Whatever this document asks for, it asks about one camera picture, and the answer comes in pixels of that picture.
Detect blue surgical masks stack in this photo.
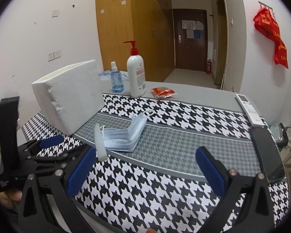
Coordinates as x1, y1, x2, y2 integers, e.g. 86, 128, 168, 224
100, 110, 154, 153

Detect person's left hand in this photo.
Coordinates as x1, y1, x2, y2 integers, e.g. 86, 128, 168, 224
0, 189, 22, 209

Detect white styrofoam box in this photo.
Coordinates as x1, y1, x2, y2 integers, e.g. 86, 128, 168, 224
31, 60, 104, 136

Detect black smartphone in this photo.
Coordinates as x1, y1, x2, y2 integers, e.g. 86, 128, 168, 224
249, 127, 285, 183

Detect black clip clear container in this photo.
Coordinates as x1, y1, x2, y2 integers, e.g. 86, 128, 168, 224
270, 123, 289, 151

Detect small blue spray bottle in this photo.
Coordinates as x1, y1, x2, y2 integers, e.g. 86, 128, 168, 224
110, 61, 125, 93

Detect white remote control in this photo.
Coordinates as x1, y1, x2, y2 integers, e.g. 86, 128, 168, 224
236, 94, 264, 127

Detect houndstooth table runner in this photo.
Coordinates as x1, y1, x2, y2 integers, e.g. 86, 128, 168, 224
21, 93, 289, 233

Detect white pump bottle red top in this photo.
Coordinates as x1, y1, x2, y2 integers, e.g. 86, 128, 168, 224
124, 40, 146, 98

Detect red snack packet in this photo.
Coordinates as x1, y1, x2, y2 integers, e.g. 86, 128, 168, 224
151, 87, 176, 99

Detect red fire extinguisher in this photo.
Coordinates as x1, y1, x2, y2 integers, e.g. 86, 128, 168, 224
205, 59, 212, 75

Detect wooden wardrobe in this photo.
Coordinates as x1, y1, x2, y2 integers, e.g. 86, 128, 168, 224
95, 0, 174, 82

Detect dark brown entrance door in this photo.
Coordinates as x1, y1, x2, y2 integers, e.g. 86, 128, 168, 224
173, 9, 208, 72

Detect papers on door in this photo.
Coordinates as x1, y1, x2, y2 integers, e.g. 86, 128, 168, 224
182, 20, 204, 39

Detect red cloth bags on hook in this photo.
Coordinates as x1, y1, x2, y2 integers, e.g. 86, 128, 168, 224
253, 7, 289, 69

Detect white wall socket pair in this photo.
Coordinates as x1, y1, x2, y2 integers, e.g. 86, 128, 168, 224
48, 50, 62, 62

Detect white wall switch plate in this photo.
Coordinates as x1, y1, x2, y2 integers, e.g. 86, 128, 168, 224
51, 10, 59, 17

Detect wooden side door frame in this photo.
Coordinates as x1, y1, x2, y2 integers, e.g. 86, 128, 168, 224
215, 0, 229, 90

